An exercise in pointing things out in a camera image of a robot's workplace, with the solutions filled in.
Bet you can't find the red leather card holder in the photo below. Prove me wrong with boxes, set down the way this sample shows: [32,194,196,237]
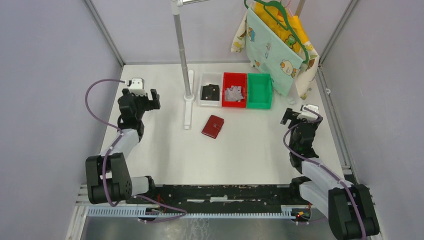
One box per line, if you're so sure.
[201,115,225,139]

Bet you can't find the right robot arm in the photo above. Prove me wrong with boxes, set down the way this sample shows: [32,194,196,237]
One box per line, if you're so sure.
[280,104,380,240]

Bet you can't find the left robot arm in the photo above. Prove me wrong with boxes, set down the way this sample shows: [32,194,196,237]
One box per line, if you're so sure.
[85,88,161,207]

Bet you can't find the black credit cards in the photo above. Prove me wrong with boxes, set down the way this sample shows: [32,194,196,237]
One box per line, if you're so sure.
[200,84,221,101]

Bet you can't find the silver credit cards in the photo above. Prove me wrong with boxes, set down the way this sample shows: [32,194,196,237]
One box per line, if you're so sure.
[224,85,245,102]

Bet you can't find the white stand base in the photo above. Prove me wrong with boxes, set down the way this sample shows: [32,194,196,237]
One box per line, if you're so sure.
[183,68,196,130]

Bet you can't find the cream cartoon cloth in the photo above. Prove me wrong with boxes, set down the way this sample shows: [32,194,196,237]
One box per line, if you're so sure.
[230,13,320,100]

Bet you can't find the green plastic bin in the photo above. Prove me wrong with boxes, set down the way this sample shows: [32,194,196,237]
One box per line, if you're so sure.
[246,73,273,110]

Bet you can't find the white plastic bin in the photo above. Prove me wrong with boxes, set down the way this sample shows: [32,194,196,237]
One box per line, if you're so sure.
[197,72,223,108]

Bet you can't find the mint cartoon cloth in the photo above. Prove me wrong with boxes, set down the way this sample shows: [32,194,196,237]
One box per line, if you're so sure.
[245,8,303,96]

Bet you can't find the red plastic bin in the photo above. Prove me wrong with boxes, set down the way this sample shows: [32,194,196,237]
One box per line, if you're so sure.
[221,72,247,109]

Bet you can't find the green clothes hanger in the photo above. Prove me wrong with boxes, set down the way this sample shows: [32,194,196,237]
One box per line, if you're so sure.
[232,0,307,73]

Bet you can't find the silver stand pole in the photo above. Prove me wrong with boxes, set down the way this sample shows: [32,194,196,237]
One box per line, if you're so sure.
[170,0,188,94]

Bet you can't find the yellow garment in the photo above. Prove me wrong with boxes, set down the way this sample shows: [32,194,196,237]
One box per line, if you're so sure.
[253,2,314,54]

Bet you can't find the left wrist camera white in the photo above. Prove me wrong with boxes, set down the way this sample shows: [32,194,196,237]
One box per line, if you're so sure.
[125,77,147,97]

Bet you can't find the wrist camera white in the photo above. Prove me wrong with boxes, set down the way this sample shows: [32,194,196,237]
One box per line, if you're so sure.
[125,77,147,97]
[297,104,320,121]

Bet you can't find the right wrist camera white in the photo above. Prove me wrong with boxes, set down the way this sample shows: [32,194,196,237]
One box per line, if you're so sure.
[297,104,320,121]

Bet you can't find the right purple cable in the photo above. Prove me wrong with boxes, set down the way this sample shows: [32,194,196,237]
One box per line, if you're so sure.
[282,109,368,240]

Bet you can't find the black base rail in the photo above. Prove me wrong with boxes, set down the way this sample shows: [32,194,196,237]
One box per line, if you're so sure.
[147,184,309,214]

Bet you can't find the white cable duct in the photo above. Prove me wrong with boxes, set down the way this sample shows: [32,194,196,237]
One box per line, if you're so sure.
[86,205,312,220]

